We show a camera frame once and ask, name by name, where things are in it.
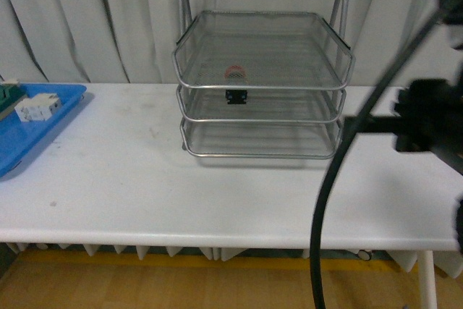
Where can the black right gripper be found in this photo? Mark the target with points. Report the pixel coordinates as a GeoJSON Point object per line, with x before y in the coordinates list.
{"type": "Point", "coordinates": [427, 117]}

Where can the red emergency stop button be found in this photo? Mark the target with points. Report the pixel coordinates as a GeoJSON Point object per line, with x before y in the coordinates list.
{"type": "Point", "coordinates": [236, 78]}

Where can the silver mesh three-tier rack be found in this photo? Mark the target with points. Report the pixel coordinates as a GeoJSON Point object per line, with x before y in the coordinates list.
{"type": "Point", "coordinates": [298, 66]}

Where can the white table leg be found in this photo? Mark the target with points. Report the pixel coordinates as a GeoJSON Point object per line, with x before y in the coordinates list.
{"type": "Point", "coordinates": [427, 283]}

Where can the white curtain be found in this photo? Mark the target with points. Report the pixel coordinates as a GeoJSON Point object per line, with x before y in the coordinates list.
{"type": "Point", "coordinates": [132, 40]}

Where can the blue plastic tray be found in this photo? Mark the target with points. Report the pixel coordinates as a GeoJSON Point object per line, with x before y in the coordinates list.
{"type": "Point", "coordinates": [19, 138]}

